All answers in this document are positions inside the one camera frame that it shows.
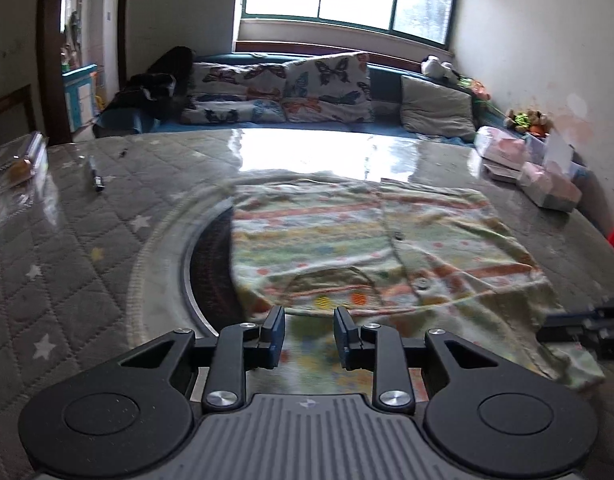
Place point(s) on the white plush toy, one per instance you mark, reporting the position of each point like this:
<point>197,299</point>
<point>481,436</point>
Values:
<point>439,69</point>

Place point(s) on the clear plastic packet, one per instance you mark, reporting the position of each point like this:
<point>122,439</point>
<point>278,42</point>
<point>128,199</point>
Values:
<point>12,170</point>

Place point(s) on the butterfly print cushion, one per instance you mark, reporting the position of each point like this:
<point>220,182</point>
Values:
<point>232,90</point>
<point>327,85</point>

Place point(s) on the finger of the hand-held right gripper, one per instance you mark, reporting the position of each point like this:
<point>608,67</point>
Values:
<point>567,330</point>
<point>612,306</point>

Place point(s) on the pink white tissue bag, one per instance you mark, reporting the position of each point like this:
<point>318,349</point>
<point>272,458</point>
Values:
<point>499,147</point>

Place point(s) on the dark wooden door frame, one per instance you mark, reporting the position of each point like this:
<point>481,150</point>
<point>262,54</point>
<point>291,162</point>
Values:
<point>53,35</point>

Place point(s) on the blue bench sofa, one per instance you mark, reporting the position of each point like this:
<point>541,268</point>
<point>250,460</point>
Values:
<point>382,85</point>

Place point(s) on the pastel patterned button shirt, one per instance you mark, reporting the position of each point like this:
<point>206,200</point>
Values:
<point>362,240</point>

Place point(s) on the round glass turntable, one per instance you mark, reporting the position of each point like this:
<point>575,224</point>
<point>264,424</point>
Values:
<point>157,270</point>

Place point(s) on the orange green toy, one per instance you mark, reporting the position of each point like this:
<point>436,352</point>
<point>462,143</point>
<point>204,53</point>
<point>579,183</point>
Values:
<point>474,89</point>

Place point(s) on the brown plush toys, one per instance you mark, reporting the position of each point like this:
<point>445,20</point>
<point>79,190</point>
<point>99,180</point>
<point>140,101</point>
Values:
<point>529,122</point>

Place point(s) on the dark clothing pile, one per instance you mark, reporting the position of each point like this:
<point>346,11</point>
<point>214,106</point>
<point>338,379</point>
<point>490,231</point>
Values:
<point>157,80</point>

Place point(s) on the open tissue pack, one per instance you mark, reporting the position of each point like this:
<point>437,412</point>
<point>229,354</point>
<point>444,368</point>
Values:
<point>552,190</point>

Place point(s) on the blue cabinet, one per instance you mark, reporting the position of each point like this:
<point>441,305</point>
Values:
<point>79,100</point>

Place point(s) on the wooden chair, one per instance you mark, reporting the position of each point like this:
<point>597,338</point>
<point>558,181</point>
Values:
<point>12,110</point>

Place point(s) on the grey pillow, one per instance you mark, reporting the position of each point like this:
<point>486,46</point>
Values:
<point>437,107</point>

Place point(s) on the black pen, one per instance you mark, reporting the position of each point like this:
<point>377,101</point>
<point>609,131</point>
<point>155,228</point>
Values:
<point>95,175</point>

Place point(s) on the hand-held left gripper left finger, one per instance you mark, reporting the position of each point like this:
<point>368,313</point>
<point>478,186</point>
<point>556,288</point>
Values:
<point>276,332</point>

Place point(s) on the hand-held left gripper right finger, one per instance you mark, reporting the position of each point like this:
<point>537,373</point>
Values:
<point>343,335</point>

